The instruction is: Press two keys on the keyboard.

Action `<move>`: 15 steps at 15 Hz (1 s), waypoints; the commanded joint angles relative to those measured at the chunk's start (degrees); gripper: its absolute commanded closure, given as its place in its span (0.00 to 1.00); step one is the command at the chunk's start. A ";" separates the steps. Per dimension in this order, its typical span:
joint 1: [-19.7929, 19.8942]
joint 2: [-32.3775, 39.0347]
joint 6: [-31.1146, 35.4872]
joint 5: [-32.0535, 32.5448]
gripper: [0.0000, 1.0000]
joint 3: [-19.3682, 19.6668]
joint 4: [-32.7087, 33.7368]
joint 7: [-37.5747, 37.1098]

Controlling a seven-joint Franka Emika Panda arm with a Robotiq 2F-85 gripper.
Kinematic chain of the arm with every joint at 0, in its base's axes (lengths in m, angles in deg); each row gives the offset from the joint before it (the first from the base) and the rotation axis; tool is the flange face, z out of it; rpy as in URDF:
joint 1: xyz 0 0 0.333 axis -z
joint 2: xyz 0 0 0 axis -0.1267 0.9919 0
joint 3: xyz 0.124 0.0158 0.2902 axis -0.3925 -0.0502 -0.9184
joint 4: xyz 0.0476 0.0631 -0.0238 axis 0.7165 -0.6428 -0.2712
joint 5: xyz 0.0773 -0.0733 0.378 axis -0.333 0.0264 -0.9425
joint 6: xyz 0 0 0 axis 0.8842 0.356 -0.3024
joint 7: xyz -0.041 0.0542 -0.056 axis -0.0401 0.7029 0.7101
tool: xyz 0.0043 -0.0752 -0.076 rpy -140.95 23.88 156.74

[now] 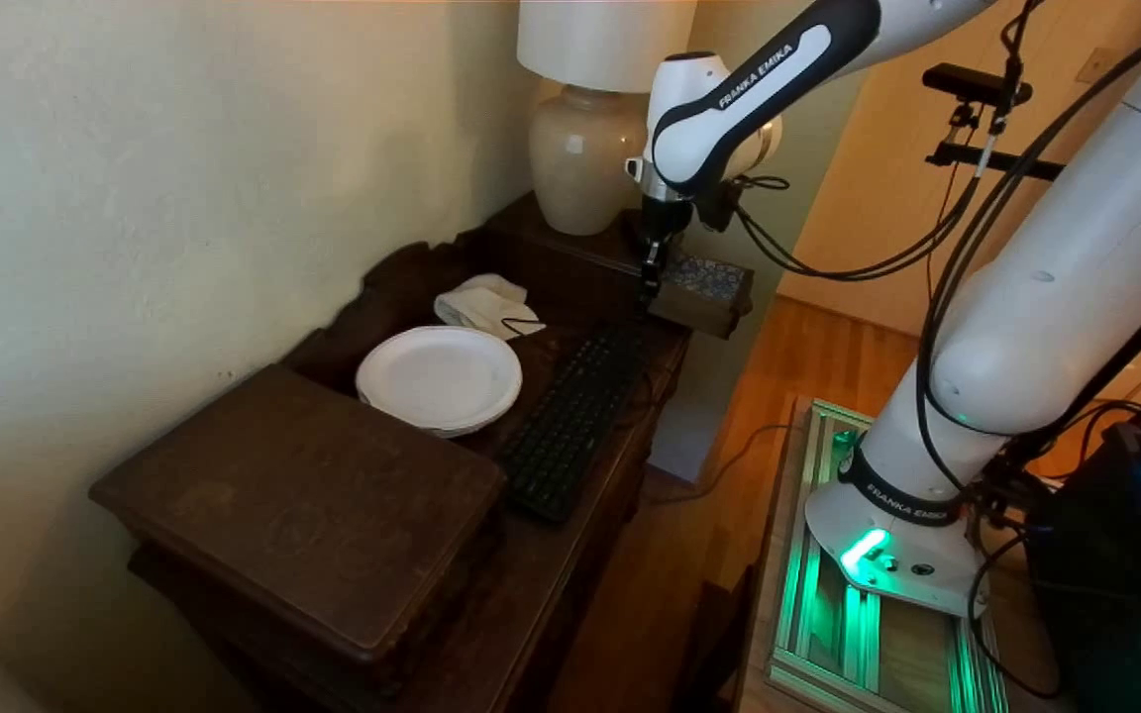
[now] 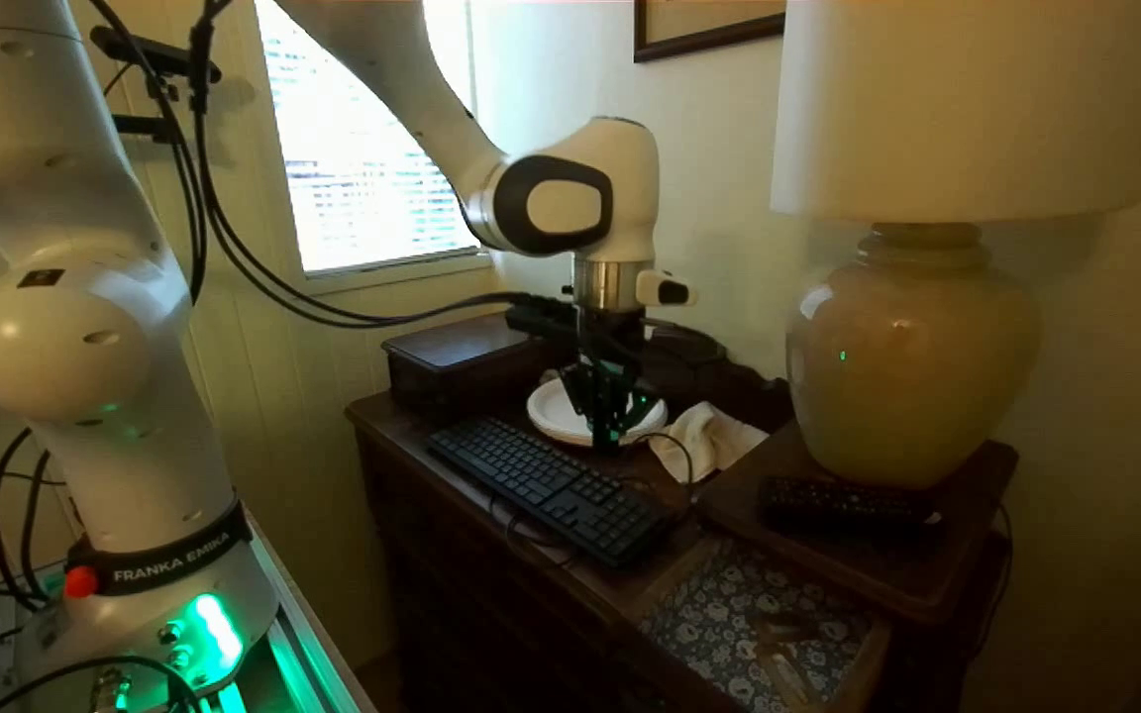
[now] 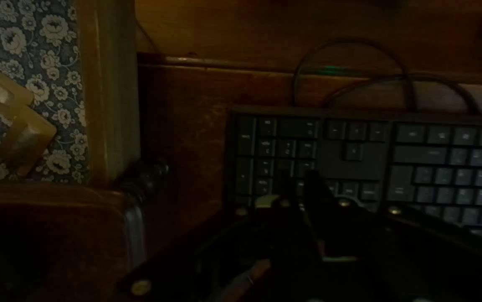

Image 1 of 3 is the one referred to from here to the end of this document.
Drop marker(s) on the white lamp shade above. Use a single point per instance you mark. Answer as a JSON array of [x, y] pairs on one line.
[[597, 43]]

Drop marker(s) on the green lit robot base platform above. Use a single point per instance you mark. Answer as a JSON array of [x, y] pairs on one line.
[[850, 621]]

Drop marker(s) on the white round plate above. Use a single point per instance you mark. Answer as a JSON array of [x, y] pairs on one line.
[[438, 383]]

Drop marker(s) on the black computer with neon light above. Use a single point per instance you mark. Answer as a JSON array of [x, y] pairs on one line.
[[1126, 580]]

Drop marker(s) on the open drawer with patterned lining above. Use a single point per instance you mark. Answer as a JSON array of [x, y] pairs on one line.
[[710, 294]]

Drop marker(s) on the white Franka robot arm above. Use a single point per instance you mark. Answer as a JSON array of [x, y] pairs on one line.
[[1058, 290]]

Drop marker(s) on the beige ceramic lamp base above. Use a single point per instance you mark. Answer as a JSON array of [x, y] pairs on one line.
[[579, 163]]

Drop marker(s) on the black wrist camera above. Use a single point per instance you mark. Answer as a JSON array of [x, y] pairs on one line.
[[714, 204]]

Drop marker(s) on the black stereo camera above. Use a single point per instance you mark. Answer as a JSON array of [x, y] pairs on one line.
[[978, 85]]

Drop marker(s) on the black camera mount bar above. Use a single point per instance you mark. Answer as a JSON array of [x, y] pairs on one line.
[[994, 159]]

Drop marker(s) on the black computer keyboard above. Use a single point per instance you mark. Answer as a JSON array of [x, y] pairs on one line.
[[575, 420]]

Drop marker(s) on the dark wooden box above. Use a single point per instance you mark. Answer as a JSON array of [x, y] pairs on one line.
[[308, 518]]

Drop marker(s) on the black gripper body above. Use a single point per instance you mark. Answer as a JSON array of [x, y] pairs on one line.
[[663, 228]]

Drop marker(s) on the dark wooden dresser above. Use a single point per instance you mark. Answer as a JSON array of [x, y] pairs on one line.
[[556, 555]]

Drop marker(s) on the white crumpled cloth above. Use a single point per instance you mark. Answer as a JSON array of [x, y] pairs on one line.
[[484, 308]]

